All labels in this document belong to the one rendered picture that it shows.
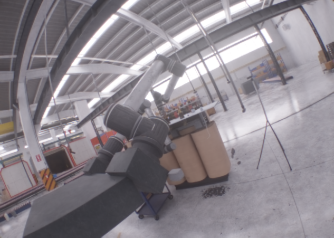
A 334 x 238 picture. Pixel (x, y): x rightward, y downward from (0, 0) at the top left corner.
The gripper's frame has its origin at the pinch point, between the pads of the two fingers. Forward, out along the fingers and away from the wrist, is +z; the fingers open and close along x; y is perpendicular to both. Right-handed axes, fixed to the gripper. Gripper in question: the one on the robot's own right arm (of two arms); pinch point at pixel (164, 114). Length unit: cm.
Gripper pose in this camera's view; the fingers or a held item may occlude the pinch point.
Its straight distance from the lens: 237.7
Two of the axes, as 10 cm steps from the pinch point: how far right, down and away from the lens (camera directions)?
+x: -2.6, 1.1, -9.6
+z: 4.1, 9.1, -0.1
